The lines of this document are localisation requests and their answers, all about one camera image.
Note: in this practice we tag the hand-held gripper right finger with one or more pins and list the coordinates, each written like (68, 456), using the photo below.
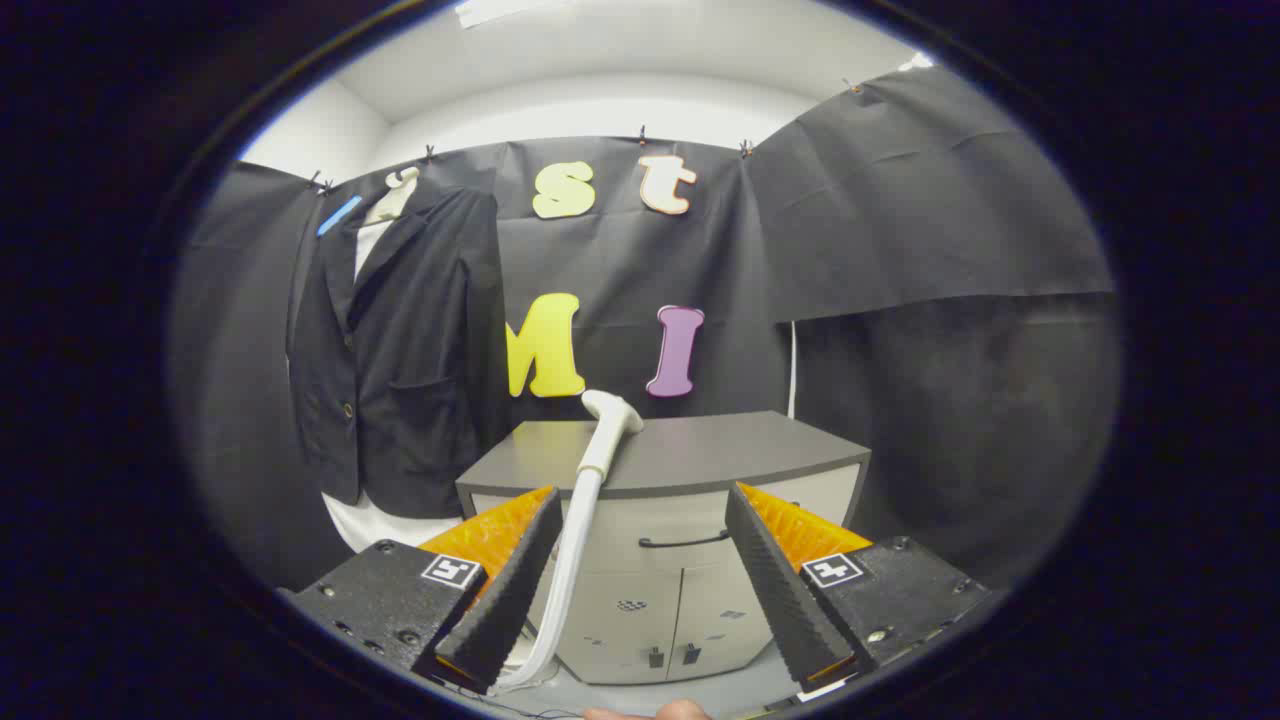
(780, 590)

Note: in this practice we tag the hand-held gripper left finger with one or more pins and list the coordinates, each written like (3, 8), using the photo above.
(505, 600)

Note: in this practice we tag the white garment steamer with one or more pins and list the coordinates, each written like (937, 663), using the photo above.
(603, 440)

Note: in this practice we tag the black jacket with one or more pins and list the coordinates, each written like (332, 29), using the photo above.
(410, 340)

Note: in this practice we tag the white mannequin torso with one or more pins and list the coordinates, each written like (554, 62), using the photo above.
(390, 525)

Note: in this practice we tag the grey cabinet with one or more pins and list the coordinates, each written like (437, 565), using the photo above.
(680, 455)

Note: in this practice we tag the black backdrop cloth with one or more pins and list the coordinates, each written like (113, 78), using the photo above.
(620, 260)

